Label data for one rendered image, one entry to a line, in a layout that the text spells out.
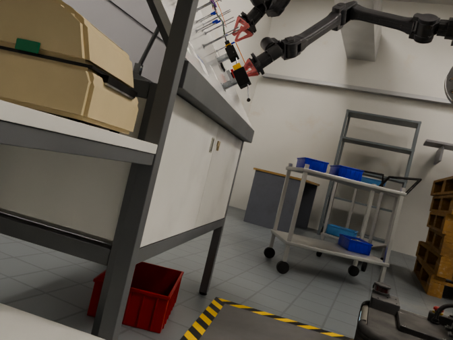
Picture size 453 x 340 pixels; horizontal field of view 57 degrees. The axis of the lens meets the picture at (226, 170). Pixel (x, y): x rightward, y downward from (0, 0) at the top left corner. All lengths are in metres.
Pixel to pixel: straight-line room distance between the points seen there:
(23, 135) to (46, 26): 0.26
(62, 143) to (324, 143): 6.75
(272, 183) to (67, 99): 5.00
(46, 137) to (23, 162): 0.58
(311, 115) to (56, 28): 6.75
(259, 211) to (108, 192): 4.69
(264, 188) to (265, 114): 2.23
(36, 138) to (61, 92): 0.17
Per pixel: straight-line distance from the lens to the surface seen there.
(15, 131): 0.51
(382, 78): 7.39
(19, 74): 0.74
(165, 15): 1.03
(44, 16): 0.74
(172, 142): 1.10
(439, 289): 4.05
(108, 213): 1.01
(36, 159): 1.11
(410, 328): 1.64
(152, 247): 1.16
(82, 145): 0.63
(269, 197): 5.58
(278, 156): 7.33
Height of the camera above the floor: 0.65
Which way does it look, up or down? level
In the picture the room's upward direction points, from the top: 13 degrees clockwise
